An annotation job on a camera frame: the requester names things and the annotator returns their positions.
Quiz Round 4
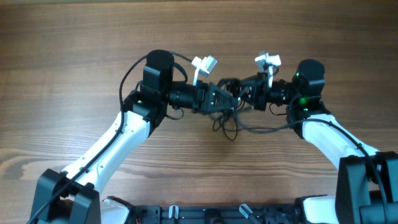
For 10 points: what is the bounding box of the right camera black cable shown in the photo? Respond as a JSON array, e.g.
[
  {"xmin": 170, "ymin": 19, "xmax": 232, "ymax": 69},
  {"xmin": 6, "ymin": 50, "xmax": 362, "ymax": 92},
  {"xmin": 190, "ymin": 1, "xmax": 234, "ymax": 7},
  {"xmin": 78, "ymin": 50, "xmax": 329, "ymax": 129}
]
[{"xmin": 233, "ymin": 67, "xmax": 389, "ymax": 224}]

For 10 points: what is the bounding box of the camera black cable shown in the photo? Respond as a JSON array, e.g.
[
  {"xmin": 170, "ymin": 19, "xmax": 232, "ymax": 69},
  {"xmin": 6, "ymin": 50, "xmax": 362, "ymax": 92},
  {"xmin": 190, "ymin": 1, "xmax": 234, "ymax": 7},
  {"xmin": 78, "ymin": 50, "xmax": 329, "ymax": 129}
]
[
  {"xmin": 27, "ymin": 50, "xmax": 193, "ymax": 224},
  {"xmin": 233, "ymin": 67, "xmax": 389, "ymax": 224}
]

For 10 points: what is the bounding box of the black usb cable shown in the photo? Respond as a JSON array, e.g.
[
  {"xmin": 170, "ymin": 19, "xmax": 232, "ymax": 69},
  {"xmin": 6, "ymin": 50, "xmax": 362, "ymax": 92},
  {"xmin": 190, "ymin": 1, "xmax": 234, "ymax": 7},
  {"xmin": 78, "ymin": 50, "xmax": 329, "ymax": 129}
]
[{"xmin": 207, "ymin": 77, "xmax": 259, "ymax": 142}]

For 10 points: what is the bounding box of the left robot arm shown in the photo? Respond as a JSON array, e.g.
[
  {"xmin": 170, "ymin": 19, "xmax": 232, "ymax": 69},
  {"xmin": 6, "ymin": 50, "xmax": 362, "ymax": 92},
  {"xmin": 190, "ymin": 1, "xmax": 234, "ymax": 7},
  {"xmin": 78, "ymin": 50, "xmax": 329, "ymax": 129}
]
[{"xmin": 29, "ymin": 50, "xmax": 238, "ymax": 223}]

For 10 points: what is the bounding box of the left camera black cable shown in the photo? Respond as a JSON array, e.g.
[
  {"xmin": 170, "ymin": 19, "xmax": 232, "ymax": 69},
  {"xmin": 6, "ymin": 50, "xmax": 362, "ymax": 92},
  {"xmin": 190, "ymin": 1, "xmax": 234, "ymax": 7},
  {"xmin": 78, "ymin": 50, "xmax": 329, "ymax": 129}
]
[{"xmin": 27, "ymin": 50, "xmax": 193, "ymax": 224}]

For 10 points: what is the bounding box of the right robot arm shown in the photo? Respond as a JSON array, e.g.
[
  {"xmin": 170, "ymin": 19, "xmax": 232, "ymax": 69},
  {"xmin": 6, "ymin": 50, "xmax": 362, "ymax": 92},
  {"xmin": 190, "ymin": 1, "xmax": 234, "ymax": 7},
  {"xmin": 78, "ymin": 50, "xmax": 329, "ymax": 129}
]
[{"xmin": 226, "ymin": 59, "xmax": 397, "ymax": 223}]

